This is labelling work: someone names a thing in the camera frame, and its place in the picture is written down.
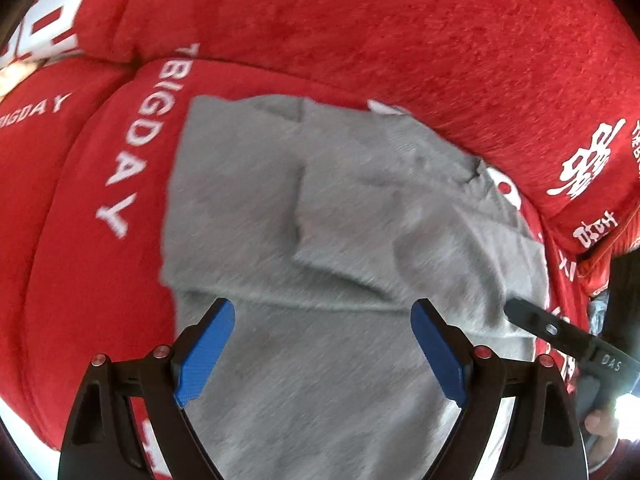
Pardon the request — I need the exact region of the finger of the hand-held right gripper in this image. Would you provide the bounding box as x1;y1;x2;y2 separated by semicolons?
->
504;298;596;359

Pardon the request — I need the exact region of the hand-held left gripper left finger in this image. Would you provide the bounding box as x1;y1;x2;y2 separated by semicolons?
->
57;298;236;480

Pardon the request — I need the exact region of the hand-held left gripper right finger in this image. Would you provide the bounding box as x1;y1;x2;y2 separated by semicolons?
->
410;298;588;480

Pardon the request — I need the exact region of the grey knit garment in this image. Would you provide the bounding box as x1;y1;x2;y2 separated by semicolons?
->
159;94;551;480

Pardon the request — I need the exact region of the person's right hand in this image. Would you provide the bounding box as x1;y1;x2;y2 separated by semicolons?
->
584;408;621;442

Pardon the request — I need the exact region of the red sofa back cushion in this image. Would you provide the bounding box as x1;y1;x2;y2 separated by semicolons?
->
112;0;640;261
0;0;93;68

